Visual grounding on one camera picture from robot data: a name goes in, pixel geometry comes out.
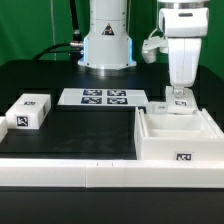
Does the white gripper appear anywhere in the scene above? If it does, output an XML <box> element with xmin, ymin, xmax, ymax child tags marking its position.
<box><xmin>159</xmin><ymin>7</ymin><xmax>209</xmax><ymax>98</ymax></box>

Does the white small door part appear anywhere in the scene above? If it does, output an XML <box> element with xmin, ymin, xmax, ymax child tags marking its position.
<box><xmin>146</xmin><ymin>101</ymin><xmax>168</xmax><ymax>114</ymax></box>
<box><xmin>165</xmin><ymin>86</ymin><xmax>198</xmax><ymax>115</ymax></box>

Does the white cabinet body box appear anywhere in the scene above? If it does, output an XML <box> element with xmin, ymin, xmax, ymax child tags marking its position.
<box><xmin>134</xmin><ymin>109</ymin><xmax>224</xmax><ymax>161</ymax></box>

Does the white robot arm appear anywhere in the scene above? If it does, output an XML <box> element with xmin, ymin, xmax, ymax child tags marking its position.
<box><xmin>79</xmin><ymin>0</ymin><xmax>210</xmax><ymax>98</ymax></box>

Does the white flat tagged top panel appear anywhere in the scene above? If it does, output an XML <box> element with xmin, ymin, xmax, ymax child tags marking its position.
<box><xmin>58</xmin><ymin>88</ymin><xmax>148</xmax><ymax>107</ymax></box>

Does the white tagged block left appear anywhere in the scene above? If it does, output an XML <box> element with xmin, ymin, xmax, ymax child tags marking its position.
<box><xmin>6</xmin><ymin>94</ymin><xmax>51</xmax><ymax>129</ymax></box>

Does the black thick cable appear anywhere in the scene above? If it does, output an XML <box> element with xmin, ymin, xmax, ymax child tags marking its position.
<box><xmin>32</xmin><ymin>0</ymin><xmax>85</xmax><ymax>61</ymax></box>

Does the thin white cable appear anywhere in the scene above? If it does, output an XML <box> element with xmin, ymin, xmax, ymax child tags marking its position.
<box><xmin>49</xmin><ymin>0</ymin><xmax>56</xmax><ymax>61</ymax></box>

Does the white left fence rail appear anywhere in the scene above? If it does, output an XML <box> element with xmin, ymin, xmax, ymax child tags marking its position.
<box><xmin>0</xmin><ymin>116</ymin><xmax>8</xmax><ymax>142</ymax></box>

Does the white fence rail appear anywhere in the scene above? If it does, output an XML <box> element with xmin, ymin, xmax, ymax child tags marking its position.
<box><xmin>0</xmin><ymin>116</ymin><xmax>8</xmax><ymax>142</ymax></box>
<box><xmin>0</xmin><ymin>158</ymin><xmax>224</xmax><ymax>188</ymax></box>

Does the white front fence rail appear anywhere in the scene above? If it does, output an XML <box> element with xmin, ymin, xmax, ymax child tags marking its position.
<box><xmin>0</xmin><ymin>158</ymin><xmax>224</xmax><ymax>188</ymax></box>

